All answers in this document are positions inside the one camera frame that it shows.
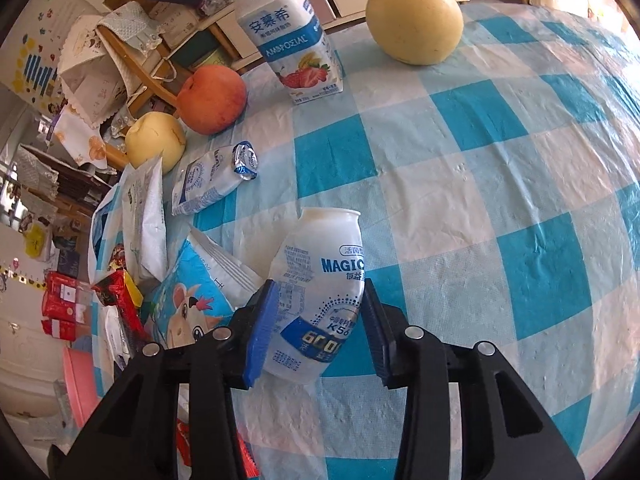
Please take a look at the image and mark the wooden chair with cloth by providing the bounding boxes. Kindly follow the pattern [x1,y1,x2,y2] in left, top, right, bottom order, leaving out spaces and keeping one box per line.
[56,1,167,128]

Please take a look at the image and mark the stack of red boxes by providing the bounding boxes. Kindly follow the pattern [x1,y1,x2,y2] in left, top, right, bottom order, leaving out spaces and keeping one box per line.
[40,270,95,342]

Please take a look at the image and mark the red snack packet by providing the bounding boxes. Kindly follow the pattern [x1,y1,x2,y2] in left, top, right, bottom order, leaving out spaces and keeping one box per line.
[174,419,260,480]
[91,269,147,343]

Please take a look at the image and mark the orange print white cloth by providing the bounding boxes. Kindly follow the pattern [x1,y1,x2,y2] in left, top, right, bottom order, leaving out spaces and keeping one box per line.
[51,105,110,171]

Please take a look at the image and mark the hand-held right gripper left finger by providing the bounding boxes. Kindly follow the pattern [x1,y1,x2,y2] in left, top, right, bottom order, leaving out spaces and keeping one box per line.
[47,280,278,480]

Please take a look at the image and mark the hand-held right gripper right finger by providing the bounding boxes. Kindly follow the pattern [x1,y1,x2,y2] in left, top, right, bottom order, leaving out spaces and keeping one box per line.
[360,277,586,480]

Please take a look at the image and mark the blue cartoon cow packet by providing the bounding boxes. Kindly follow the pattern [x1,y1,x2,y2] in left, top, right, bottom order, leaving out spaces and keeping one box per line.
[142,239,251,352]

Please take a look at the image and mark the tall white yogurt bottle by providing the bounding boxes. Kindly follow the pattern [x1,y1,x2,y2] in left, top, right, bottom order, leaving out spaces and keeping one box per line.
[220,0,346,107]

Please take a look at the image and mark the red apple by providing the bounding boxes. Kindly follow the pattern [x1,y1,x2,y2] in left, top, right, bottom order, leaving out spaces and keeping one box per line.
[177,65,248,136]

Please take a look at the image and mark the crushed white plastic bottle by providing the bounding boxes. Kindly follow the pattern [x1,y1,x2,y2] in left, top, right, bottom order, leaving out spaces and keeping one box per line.
[262,207,368,385]

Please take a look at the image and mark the blue checked tablecloth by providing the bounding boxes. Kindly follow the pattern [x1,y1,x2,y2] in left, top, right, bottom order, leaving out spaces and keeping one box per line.
[87,0,640,480]

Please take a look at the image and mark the yellow pear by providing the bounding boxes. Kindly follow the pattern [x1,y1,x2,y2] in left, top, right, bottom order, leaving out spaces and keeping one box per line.
[366,0,464,66]
[125,112,187,173]

